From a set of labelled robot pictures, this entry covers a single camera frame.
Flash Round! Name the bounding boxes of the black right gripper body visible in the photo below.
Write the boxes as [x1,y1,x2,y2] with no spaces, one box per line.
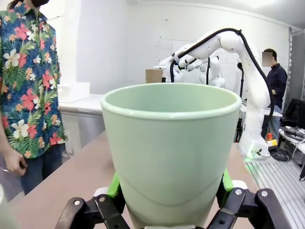
[174,56,189,71]

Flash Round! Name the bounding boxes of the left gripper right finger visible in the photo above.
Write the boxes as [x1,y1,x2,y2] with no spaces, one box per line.
[209,169,288,229]

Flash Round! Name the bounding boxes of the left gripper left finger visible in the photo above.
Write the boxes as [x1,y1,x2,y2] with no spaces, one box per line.
[54,171,131,229]

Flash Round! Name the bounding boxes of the light green plastic cup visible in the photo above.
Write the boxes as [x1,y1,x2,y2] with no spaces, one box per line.
[0,183,10,229]
[100,83,243,229]

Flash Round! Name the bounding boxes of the white plastic basket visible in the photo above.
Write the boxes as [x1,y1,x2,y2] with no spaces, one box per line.
[57,82,92,104]

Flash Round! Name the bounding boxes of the person's right hand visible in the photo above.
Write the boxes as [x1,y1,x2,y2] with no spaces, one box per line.
[4,148,29,177]

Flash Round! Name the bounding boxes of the brown cardboard box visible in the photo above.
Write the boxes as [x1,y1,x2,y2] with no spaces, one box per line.
[145,69,164,84]

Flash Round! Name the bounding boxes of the black stand pole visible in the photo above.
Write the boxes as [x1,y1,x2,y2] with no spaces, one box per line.
[237,61,246,99]

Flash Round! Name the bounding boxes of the yellow red emergency stop button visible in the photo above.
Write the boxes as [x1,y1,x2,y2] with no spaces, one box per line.
[266,133,278,146]

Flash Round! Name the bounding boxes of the man in dark navy shirt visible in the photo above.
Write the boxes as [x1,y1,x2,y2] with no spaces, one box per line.
[262,48,288,144]

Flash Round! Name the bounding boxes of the white side table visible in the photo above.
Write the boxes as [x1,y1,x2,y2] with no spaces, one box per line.
[58,94,107,153]

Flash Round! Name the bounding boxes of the black office chair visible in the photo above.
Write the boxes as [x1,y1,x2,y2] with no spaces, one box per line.
[282,98,305,128]

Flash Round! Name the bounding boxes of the person in floral shirt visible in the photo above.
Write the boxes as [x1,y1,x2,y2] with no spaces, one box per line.
[0,0,69,197]

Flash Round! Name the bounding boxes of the slotted aluminium base plate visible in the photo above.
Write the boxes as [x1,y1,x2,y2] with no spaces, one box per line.
[243,156,305,229]

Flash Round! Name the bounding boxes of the black cable bundle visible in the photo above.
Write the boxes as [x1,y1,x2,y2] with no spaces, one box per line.
[268,147,293,162]

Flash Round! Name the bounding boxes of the black right arm cable sleeve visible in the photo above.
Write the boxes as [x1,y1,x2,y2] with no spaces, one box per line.
[169,28,277,134]

